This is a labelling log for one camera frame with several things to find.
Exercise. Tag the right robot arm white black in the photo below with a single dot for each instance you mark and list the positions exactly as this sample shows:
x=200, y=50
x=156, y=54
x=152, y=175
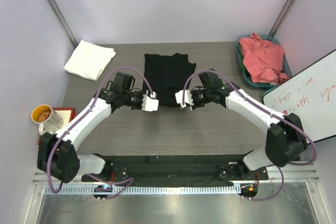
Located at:
x=285, y=138

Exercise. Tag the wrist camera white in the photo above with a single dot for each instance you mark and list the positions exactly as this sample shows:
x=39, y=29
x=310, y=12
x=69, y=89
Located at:
x=149, y=102
x=184, y=98

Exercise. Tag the white slotted cable duct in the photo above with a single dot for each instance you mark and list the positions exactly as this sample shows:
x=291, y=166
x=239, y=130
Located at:
x=103, y=189

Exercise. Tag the pink crumpled t shirt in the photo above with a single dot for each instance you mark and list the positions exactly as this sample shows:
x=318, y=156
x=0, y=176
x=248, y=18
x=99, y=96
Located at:
x=263, y=60

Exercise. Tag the aluminium rail frame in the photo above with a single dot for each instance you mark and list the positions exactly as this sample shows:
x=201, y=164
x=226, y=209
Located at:
x=168, y=182

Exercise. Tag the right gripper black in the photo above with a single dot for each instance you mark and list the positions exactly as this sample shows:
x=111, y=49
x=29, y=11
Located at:
x=195, y=105

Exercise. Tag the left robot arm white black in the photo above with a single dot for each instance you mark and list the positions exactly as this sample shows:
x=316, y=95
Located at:
x=57, y=153

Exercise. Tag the whiteboard with red writing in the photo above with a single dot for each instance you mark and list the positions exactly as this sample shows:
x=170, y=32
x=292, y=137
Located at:
x=310, y=94

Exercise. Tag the red top book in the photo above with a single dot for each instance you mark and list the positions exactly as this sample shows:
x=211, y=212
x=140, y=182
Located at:
x=68, y=114

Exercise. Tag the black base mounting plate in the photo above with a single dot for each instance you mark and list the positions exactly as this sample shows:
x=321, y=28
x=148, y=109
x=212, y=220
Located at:
x=173, y=161

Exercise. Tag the black floral t shirt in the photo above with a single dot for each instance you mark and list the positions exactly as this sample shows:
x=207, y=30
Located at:
x=167, y=75

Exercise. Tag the floral mug yellow inside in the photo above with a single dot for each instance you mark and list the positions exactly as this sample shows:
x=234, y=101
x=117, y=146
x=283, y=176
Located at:
x=47, y=118

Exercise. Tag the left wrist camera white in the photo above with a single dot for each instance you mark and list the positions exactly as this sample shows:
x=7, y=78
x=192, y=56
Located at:
x=149, y=102

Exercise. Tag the folded white t shirt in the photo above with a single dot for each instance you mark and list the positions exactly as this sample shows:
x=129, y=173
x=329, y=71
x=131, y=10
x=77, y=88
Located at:
x=89, y=60

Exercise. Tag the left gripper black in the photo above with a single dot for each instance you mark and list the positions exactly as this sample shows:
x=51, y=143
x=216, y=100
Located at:
x=140, y=93

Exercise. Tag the teal plastic basket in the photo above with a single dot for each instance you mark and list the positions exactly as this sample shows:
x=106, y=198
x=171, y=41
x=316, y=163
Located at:
x=246, y=75

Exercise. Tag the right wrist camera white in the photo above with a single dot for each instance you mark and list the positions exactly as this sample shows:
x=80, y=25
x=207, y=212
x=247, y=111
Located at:
x=184, y=98

